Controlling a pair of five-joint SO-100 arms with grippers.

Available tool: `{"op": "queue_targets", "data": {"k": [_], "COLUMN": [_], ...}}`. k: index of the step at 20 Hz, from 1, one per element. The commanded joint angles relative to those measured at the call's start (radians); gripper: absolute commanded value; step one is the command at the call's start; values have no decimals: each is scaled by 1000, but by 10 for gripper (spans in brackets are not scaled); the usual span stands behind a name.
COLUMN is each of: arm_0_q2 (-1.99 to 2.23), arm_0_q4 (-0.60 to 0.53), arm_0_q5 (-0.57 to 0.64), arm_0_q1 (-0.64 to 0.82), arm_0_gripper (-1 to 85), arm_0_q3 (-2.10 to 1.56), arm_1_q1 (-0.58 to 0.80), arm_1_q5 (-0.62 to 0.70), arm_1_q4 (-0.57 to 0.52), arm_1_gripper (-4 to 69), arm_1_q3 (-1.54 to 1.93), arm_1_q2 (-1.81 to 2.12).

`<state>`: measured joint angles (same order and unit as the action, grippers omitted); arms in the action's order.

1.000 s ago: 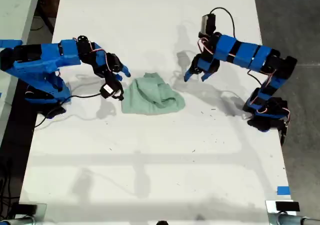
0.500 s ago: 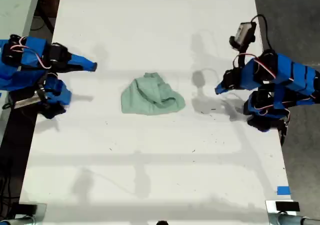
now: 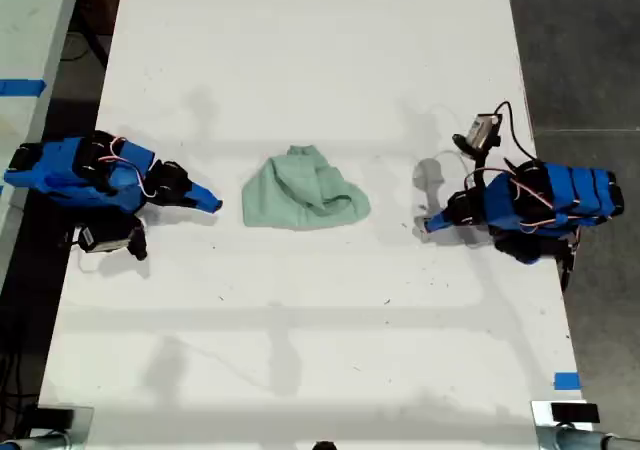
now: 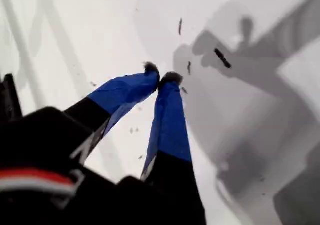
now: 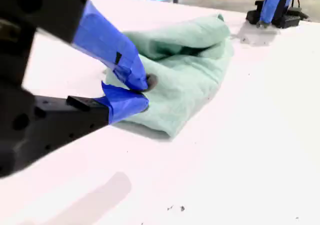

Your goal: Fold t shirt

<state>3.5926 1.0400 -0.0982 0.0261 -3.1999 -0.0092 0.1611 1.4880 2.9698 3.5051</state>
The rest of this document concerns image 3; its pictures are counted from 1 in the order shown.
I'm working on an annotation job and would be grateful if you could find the pale green t-shirt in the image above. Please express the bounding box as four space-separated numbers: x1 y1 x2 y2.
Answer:
241 144 373 231

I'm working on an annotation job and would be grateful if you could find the black table clamp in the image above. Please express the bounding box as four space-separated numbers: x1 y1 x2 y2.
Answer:
558 227 584 292

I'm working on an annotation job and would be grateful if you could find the long blue tape strip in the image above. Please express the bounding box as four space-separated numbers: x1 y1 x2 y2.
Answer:
0 78 48 97

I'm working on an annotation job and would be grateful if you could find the short blue tape piece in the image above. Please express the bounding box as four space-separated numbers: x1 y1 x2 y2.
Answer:
553 370 583 392

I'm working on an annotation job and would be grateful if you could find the white side table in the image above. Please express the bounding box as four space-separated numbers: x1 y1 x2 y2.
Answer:
0 0 85 291

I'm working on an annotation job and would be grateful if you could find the white flat plate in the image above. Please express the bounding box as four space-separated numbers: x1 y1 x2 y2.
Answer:
530 399 596 427

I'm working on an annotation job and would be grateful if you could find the small black box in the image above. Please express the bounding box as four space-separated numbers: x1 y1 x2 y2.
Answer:
36 406 76 429
550 402 601 424

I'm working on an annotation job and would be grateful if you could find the grey metal pipe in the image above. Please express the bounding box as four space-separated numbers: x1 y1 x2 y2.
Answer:
536 423 640 450
0 431 72 450

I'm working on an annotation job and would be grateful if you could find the black camera stalk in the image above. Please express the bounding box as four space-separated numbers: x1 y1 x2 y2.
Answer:
451 132 492 192
126 216 150 263

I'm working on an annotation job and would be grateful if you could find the grey gripper camera box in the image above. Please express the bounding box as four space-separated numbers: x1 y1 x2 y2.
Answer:
466 112 503 152

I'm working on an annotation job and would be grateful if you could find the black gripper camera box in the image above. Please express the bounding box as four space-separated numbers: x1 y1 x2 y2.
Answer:
76 223 132 256

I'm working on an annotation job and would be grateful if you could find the black camera cable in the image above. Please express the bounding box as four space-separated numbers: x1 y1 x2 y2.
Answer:
494 100 540 164
58 225 84 249

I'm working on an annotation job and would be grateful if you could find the thin black looped cable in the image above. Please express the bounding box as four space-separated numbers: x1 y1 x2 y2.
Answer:
59 29 109 69

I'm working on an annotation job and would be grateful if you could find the black floor cable bundle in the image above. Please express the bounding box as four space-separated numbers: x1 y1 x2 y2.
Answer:
0 347 45 439

